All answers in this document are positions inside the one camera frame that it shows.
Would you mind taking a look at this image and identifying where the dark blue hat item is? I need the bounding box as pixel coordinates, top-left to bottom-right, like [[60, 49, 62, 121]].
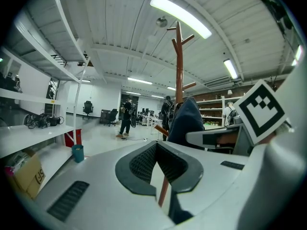
[[167, 96, 206, 150]]

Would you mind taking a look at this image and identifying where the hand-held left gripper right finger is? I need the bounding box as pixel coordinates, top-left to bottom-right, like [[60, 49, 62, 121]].
[[155, 141, 204, 225]]

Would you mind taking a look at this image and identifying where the brown wooden coat stand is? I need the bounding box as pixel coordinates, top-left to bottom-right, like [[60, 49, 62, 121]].
[[153, 21, 197, 208]]

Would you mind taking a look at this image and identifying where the cardboard box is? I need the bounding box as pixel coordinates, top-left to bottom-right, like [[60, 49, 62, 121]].
[[4, 149, 47, 200]]

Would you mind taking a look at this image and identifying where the teal waste bin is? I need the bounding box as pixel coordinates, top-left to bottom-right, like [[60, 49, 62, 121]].
[[71, 144, 85, 163]]

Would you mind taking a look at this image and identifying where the bundle of black cables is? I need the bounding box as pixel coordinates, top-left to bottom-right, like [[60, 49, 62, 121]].
[[24, 113, 65, 130]]

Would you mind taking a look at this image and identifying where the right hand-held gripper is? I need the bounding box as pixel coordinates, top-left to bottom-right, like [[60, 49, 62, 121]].
[[185, 79, 293, 156]]

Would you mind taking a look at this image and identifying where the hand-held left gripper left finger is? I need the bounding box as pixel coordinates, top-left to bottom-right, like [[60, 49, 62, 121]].
[[115, 140, 158, 196]]

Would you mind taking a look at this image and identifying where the white table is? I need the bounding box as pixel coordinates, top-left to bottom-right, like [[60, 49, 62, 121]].
[[149, 117, 164, 136]]

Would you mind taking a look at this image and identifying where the long ceiling light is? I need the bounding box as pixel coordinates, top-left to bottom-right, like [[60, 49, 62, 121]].
[[149, 0, 213, 40], [127, 77, 154, 85], [223, 58, 239, 80]]

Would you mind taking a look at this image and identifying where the round ceiling fixture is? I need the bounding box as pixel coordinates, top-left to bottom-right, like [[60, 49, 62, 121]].
[[156, 16, 168, 28]]

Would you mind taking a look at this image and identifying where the black office chair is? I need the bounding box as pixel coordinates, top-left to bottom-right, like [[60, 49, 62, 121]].
[[83, 100, 94, 116], [104, 108, 119, 127]]

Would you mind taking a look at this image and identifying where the white metal shelving unit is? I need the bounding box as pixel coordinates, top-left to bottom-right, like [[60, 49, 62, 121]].
[[0, 0, 103, 201]]

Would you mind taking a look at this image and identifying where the white storage rack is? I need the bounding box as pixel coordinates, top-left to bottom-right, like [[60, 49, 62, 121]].
[[195, 95, 243, 127]]

